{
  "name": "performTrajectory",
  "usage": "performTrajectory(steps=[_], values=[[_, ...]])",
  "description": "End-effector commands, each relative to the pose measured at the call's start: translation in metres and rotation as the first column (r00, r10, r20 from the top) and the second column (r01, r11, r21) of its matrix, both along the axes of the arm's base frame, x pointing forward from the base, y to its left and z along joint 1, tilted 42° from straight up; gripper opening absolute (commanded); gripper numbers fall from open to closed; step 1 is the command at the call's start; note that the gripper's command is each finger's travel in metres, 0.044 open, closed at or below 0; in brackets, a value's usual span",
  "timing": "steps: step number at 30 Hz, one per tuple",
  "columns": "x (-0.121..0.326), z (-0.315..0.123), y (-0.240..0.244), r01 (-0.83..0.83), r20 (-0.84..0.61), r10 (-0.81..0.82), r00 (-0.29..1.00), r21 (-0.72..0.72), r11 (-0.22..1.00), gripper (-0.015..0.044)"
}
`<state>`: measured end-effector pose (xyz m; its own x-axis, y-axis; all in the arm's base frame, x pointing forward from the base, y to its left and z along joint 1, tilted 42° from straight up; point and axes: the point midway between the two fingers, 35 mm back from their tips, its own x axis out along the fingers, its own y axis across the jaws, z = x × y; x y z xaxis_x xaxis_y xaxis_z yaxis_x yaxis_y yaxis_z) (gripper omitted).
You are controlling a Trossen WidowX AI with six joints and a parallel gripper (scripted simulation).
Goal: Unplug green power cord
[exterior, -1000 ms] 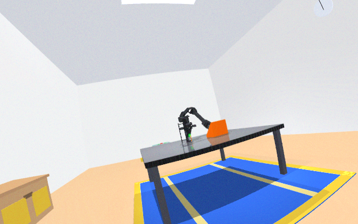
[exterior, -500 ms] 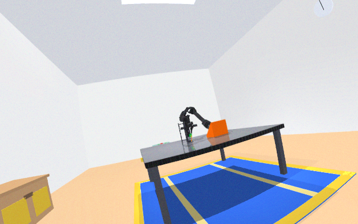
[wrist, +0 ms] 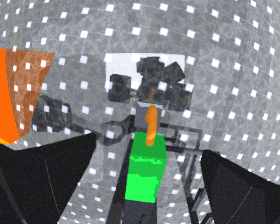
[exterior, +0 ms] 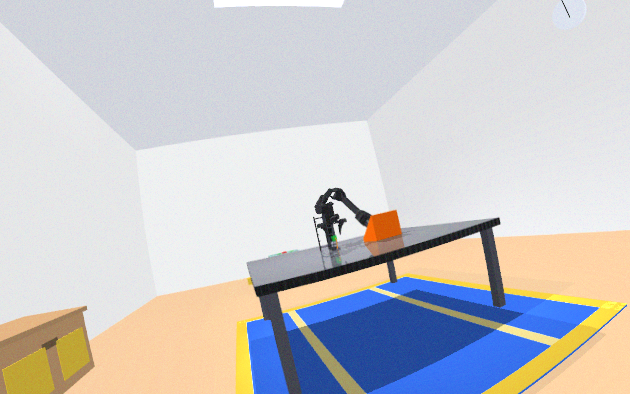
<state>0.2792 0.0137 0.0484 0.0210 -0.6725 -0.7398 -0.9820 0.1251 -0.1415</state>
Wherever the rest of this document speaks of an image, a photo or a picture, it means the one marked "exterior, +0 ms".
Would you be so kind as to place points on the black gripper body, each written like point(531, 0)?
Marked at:
point(323, 225)

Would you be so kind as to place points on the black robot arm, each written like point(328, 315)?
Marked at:
point(322, 207)

